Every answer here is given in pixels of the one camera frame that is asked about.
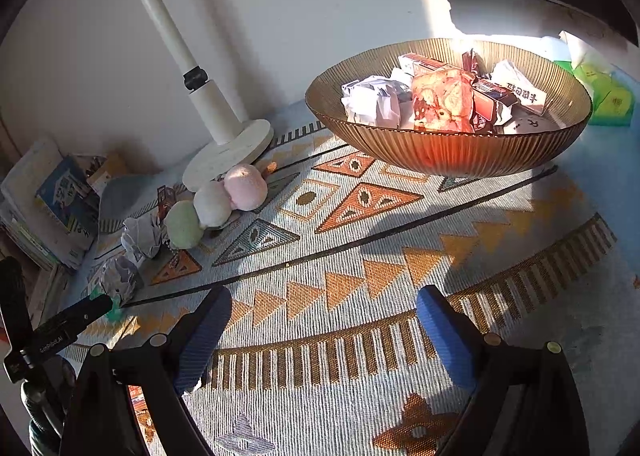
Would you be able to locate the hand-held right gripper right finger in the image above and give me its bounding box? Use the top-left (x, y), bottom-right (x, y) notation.
top-left (416, 285), bottom-right (591, 456)

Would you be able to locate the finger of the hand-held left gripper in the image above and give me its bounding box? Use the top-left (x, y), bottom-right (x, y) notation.
top-left (65, 292), bottom-right (115, 337)

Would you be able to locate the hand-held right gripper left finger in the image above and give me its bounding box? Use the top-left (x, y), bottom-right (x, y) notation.
top-left (60, 285), bottom-right (233, 456)

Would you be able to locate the white paper ball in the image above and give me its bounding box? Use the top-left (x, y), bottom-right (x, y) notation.
top-left (121, 213), bottom-right (168, 262)
top-left (341, 75), bottom-right (413, 129)
top-left (97, 256), bottom-right (145, 304)

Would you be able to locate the amber ribbed bowl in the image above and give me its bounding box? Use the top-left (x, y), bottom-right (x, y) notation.
top-left (305, 38), bottom-right (593, 178)

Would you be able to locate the white wrapper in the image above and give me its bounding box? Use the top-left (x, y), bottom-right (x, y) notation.
top-left (502, 114), bottom-right (561, 135)

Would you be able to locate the long orange snack box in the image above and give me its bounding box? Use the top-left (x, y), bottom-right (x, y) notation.
top-left (411, 67), bottom-right (475, 133)

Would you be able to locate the small red box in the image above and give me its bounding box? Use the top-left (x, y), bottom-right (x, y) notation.
top-left (472, 79), bottom-right (521, 131)

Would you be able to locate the pale snack box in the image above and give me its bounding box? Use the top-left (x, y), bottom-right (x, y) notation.
top-left (492, 59), bottom-right (548, 116)

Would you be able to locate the dark red wrapper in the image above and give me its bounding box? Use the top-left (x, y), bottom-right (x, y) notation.
top-left (461, 49), bottom-right (488, 82)

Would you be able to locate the red and white box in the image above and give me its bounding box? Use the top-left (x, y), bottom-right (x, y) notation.
top-left (398, 52), bottom-right (451, 78)

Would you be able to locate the red printed packet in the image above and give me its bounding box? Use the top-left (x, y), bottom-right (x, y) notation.
top-left (127, 383), bottom-right (156, 442)

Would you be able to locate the row of standing books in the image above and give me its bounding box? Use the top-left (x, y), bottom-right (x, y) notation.
top-left (0, 136), bottom-right (101, 272)

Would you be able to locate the dark red flat packet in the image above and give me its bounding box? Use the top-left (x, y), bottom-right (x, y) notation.
top-left (157, 185), bottom-right (188, 217)

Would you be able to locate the pastel three-ball plush toy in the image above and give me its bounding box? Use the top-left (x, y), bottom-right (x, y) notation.
top-left (164, 163), bottom-right (270, 251)

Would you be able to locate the patterned woven mat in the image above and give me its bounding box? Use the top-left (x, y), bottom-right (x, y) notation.
top-left (65, 106), bottom-right (640, 456)

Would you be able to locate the white desk lamp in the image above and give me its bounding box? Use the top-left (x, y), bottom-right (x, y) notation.
top-left (37, 0), bottom-right (275, 192)

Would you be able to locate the green tissue pack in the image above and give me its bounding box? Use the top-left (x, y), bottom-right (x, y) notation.
top-left (557, 31), bottom-right (636, 127)

